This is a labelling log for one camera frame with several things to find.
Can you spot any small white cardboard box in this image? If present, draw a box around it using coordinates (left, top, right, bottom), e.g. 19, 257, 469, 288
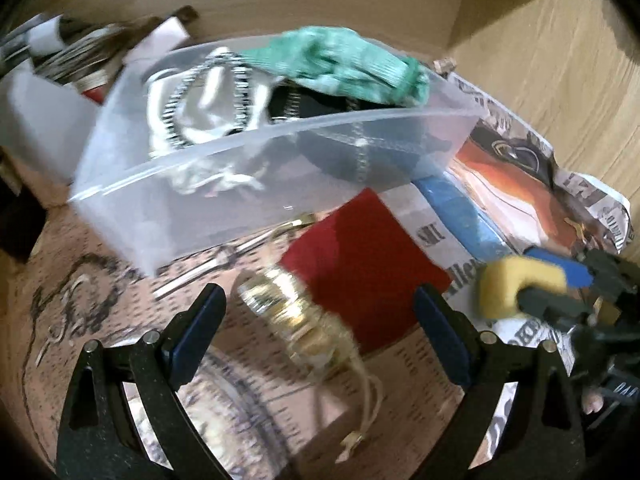
122, 16, 191, 66

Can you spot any black white braided bracelet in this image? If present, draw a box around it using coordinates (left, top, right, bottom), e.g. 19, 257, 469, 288
146, 49, 252, 151

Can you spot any person's hand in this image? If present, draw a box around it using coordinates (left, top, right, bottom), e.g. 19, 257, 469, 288
582, 387, 604, 415

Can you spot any cream drawstring pouch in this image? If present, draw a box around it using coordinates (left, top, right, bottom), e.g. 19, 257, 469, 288
145, 47, 283, 197

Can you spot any magazine sheet with orange photo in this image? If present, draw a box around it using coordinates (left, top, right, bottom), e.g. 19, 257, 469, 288
389, 70, 634, 461

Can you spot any red velvet pouch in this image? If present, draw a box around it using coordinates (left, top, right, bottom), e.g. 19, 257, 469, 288
280, 188, 451, 354

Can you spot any clear plastic storage bin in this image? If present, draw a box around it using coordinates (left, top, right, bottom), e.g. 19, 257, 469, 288
70, 34, 475, 275

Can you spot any stack of papers and magazines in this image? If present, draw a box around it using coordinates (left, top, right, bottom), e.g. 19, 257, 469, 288
0, 5, 201, 106

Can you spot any white plastic box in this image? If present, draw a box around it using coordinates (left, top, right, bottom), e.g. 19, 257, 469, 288
1, 70, 100, 184

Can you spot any black chain-pattern cloth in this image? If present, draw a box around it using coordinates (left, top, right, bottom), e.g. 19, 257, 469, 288
268, 84, 451, 190

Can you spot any green knitted cloth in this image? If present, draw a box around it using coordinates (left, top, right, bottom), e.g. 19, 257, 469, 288
241, 26, 431, 107

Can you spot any yellow sponge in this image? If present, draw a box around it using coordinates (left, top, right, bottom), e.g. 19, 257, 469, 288
476, 256, 568, 320

